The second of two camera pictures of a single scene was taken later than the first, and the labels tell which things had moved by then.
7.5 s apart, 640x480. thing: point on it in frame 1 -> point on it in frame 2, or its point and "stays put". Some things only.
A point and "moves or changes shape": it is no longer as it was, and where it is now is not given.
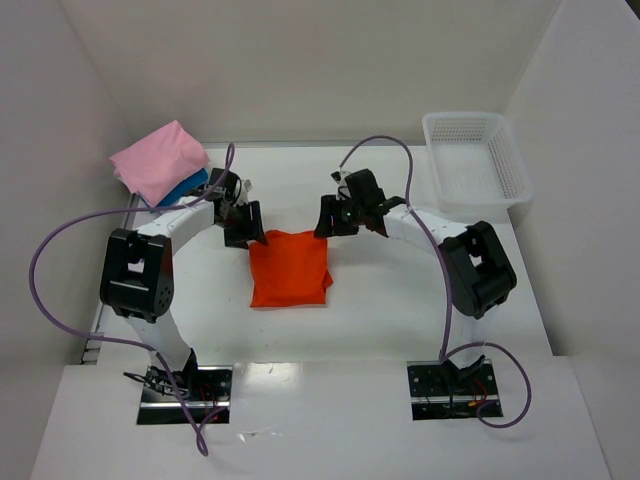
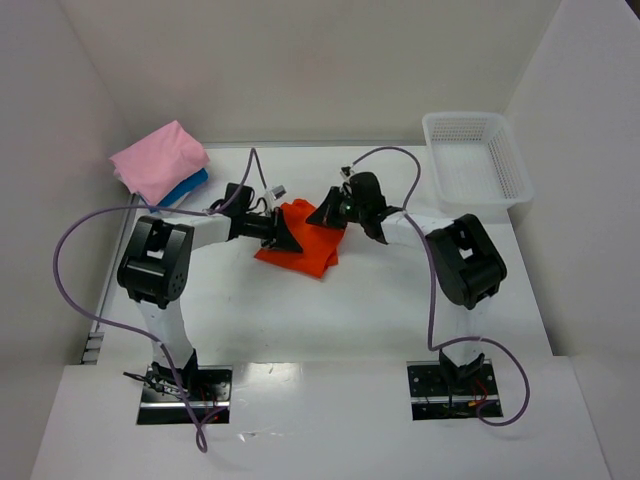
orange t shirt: (291, 270) moves or changes shape
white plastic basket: (478, 166) stays put
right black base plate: (443, 391) stays put
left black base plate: (207, 389) stays put
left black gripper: (242, 220) -> (275, 230)
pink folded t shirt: (158, 165) stays put
